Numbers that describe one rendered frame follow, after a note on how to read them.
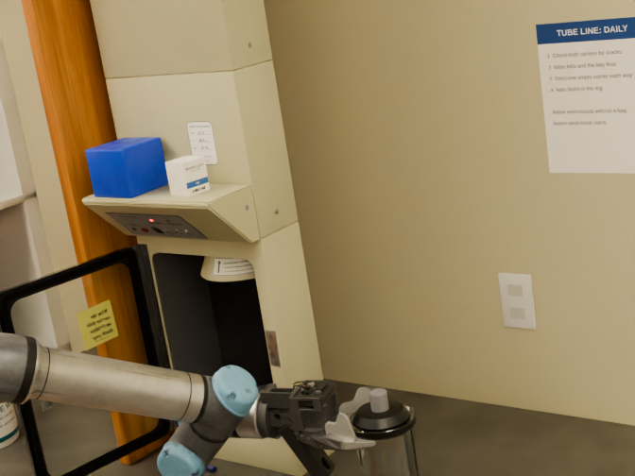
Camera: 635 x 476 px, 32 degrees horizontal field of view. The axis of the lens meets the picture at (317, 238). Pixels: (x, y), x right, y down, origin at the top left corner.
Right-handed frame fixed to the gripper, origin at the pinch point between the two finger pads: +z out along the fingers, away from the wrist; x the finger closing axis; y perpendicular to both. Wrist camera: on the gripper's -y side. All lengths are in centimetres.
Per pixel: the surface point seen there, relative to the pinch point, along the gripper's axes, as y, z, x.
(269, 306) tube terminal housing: 14.2, -26.1, 19.4
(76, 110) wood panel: 52, -62, 25
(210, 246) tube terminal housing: 25, -38, 23
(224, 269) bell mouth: 19.8, -36.7, 24.6
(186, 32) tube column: 64, -34, 22
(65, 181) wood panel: 39, -65, 21
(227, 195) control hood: 36.8, -27.4, 13.3
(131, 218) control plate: 32, -50, 18
